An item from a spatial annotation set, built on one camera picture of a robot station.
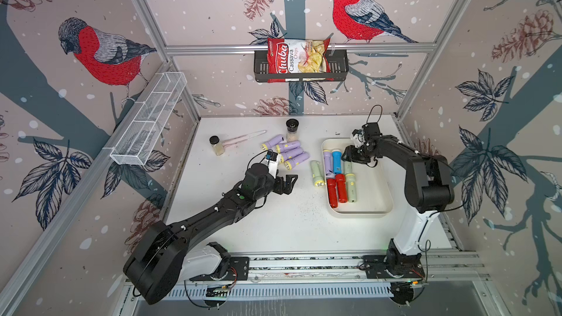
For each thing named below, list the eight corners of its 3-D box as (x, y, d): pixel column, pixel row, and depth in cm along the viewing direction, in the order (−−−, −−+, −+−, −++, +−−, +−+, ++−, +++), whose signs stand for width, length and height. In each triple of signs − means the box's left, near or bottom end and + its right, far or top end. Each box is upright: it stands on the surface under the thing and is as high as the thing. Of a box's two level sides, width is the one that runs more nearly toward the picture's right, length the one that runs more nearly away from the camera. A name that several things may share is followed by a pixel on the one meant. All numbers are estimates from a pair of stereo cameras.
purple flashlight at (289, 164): (288, 171, 100) (288, 168, 98) (283, 165, 102) (282, 162, 100) (309, 157, 105) (309, 154, 103) (304, 152, 107) (304, 149, 105)
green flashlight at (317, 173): (312, 186, 95) (313, 183, 92) (310, 164, 103) (311, 159, 100) (323, 186, 95) (324, 183, 92) (321, 164, 103) (322, 159, 100)
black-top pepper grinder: (285, 141, 110) (285, 127, 102) (285, 133, 114) (285, 118, 106) (298, 141, 110) (299, 127, 102) (297, 133, 114) (298, 118, 106)
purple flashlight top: (263, 151, 107) (263, 148, 105) (261, 148, 109) (260, 144, 106) (284, 141, 112) (284, 137, 109) (281, 137, 113) (281, 134, 111)
